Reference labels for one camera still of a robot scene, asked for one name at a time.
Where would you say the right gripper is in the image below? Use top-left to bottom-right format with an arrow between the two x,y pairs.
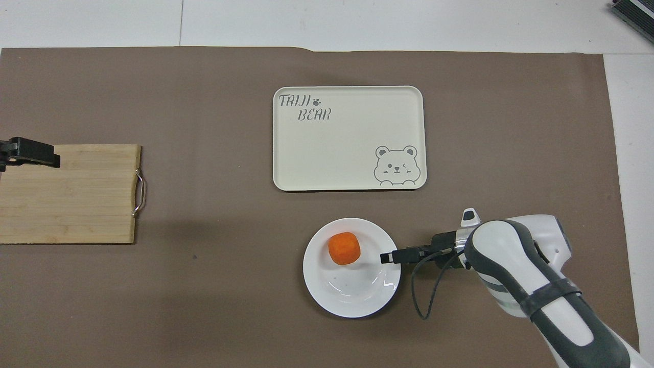
417,231 -> 461,263

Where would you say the white round plate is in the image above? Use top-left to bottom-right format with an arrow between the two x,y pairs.
303,218 -> 402,319

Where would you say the cream tray with bear print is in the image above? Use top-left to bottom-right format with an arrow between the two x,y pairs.
273,86 -> 427,192

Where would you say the black stand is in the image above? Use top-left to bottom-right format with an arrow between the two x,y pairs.
610,0 -> 654,29

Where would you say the wooden cutting board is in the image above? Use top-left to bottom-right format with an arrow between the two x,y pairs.
0,144 -> 147,245

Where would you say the black cable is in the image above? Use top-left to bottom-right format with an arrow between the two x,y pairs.
410,246 -> 466,320

